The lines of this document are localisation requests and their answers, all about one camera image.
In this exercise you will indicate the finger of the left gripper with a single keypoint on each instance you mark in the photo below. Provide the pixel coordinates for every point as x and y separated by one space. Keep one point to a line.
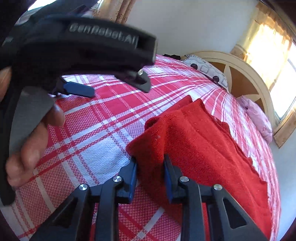
73 88
139 80

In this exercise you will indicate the pink pillow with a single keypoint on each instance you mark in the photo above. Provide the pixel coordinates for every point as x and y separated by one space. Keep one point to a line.
258 117

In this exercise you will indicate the yellow curtain centre right panel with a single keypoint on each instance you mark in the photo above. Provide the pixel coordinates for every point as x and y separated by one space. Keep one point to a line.
285 129

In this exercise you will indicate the grey patterned pillow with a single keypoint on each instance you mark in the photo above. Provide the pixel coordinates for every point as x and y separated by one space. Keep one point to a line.
206 69

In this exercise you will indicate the yellow curtain panel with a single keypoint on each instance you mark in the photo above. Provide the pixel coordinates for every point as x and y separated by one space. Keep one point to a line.
285 129
265 44

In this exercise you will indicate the yellow curtain side window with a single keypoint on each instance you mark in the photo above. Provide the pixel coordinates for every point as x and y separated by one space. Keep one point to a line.
116 11

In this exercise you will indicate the red embroidered knit sweater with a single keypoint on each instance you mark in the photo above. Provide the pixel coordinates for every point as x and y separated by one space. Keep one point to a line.
202 147

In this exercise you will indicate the yellow curtain centre left panel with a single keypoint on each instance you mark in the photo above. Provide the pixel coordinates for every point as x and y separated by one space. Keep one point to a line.
265 44

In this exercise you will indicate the black cloth beside bed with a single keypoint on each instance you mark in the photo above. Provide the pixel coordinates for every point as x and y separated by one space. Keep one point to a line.
176 57

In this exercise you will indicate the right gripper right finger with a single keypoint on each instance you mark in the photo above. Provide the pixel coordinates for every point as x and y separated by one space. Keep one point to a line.
207 210

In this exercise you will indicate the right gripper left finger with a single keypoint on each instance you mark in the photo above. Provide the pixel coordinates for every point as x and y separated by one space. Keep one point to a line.
86 205

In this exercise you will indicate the red white plaid bedspread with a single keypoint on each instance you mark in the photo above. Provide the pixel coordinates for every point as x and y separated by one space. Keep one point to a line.
90 147

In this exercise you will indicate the cream wooden headboard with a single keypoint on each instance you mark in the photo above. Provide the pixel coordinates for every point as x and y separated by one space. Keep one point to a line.
242 80

